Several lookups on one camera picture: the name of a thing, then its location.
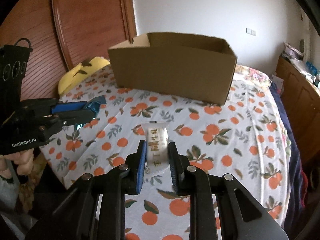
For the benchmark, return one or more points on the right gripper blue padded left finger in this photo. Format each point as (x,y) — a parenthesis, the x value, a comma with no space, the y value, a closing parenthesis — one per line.
(141,159)

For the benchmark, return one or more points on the white nougat candy packet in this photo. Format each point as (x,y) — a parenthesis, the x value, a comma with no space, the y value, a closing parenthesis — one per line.
(157,140)

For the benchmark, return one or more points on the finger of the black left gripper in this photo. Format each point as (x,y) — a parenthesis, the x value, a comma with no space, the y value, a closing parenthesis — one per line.
(78,117)

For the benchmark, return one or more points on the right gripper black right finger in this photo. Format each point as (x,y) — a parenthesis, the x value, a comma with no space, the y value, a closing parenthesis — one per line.
(176,168)

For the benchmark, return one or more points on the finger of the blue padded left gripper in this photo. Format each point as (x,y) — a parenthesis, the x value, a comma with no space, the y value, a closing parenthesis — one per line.
(68,106)

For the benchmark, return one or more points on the person's left hand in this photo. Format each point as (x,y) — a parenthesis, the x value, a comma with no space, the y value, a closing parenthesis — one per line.
(23,160)

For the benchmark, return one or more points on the brown cardboard box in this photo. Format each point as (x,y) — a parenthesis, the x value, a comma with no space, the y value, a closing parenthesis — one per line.
(191,66)

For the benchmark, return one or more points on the yellow plush toy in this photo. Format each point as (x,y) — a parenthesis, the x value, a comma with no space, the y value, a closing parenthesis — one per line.
(80,72)

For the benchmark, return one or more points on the orange print bed sheet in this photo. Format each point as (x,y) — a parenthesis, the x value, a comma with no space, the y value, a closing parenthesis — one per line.
(245,137)

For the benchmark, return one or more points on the wooden window cabinet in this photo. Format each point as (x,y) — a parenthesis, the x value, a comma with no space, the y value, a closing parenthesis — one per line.
(301,103)

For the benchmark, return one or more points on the blue foil candy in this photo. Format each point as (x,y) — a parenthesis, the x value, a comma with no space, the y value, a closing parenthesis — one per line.
(93,105)

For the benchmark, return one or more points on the white wall switch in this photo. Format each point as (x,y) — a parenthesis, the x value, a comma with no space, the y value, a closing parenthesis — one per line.
(250,32)

